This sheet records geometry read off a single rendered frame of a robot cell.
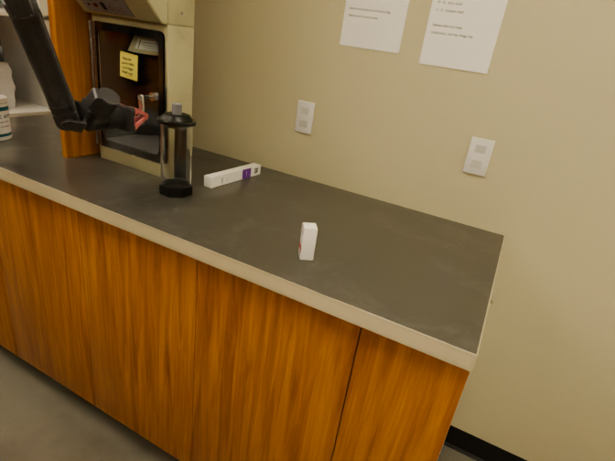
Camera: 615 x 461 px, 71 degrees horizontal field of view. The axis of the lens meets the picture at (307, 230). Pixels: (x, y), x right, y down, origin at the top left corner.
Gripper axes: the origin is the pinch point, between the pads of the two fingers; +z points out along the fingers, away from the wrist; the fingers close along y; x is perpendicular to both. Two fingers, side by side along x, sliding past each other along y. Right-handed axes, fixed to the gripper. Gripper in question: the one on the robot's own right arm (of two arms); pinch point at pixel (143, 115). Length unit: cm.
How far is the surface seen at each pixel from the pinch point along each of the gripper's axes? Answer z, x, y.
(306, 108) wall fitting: 47, -6, -32
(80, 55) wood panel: 3.7, -13.2, 31.7
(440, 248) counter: 18, 20, -94
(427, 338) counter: -25, 21, -100
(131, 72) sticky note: 3.7, -11.3, 8.6
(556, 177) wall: 47, -1, -118
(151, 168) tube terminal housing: 5.2, 18.4, 1.9
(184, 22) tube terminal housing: 11.3, -27.9, -5.4
